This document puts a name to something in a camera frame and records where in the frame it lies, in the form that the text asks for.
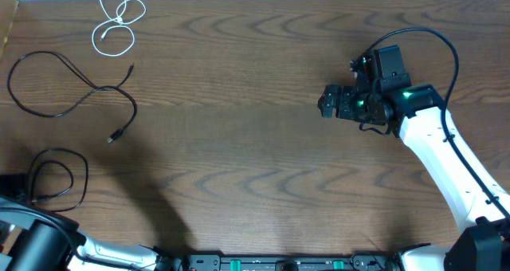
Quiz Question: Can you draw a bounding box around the white USB cable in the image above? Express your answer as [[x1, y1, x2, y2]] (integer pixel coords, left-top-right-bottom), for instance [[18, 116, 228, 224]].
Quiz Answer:
[[90, 0, 147, 57]]

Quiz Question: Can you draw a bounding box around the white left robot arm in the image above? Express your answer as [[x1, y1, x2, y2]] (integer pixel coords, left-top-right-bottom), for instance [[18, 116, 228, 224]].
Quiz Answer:
[[1, 175, 184, 271]]

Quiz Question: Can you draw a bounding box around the cardboard side panel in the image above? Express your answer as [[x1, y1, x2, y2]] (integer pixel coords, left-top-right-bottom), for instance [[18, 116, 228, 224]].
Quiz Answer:
[[0, 0, 19, 57]]

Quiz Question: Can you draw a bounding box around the black USB cable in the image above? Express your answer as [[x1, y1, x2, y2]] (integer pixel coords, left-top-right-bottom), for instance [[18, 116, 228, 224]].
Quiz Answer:
[[26, 147, 89, 214], [6, 50, 139, 143]]

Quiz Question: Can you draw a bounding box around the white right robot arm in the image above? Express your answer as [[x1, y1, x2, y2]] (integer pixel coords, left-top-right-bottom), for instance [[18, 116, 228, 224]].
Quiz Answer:
[[318, 42, 509, 270]]

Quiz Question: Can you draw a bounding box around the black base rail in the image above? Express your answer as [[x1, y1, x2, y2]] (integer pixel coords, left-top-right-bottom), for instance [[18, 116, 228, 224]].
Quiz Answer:
[[172, 252, 402, 271]]

